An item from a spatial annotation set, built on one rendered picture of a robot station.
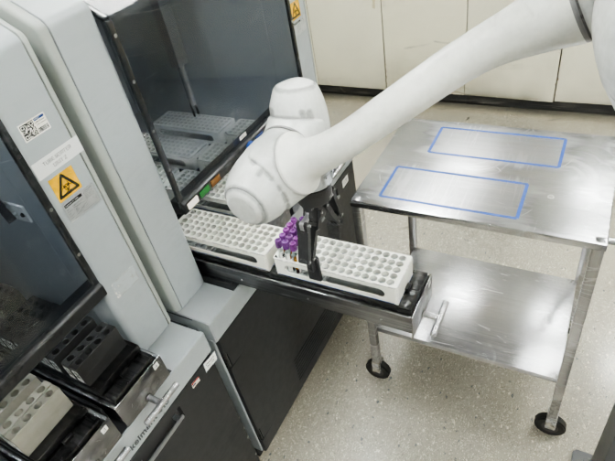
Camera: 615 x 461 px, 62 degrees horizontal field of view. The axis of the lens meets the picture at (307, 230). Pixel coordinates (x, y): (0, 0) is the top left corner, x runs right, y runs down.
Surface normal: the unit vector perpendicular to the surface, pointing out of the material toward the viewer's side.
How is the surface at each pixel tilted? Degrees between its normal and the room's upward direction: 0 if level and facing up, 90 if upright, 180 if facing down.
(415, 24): 90
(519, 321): 0
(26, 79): 90
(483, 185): 0
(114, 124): 90
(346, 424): 0
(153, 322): 90
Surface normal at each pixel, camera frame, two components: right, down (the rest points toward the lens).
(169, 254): 0.88, 0.19
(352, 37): -0.46, 0.62
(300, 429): -0.16, -0.75
